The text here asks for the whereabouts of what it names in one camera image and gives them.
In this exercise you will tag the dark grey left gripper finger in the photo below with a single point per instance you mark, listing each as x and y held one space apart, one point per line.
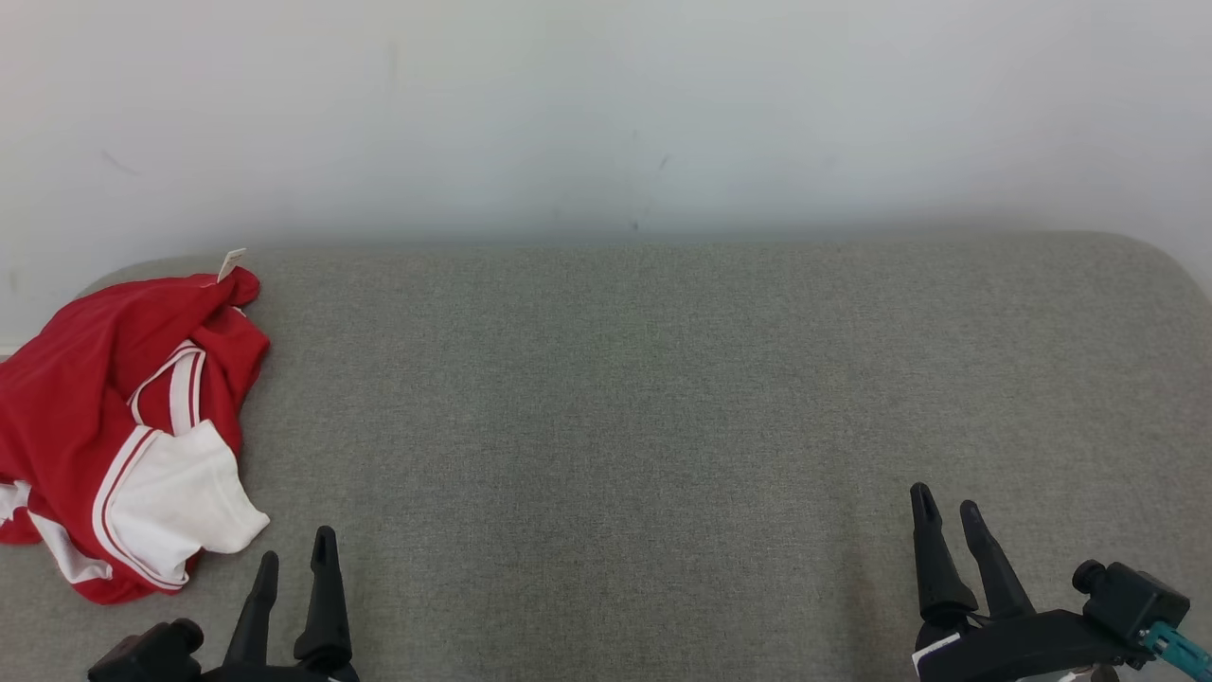
325 606
254 616

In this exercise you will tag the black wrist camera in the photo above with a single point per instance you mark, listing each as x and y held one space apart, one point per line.
151 654
1131 601

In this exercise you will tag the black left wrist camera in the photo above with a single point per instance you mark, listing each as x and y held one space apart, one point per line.
151 654

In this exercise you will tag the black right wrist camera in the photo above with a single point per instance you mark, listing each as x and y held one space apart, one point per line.
1131 601

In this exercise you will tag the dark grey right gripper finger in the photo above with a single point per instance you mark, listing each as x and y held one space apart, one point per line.
940 578
1001 587

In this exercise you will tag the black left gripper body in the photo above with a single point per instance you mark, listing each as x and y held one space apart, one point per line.
284 674

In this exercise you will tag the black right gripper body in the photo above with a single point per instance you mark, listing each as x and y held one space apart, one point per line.
1023 649

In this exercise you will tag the red basketball jersey white trim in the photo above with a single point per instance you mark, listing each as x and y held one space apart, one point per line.
85 379

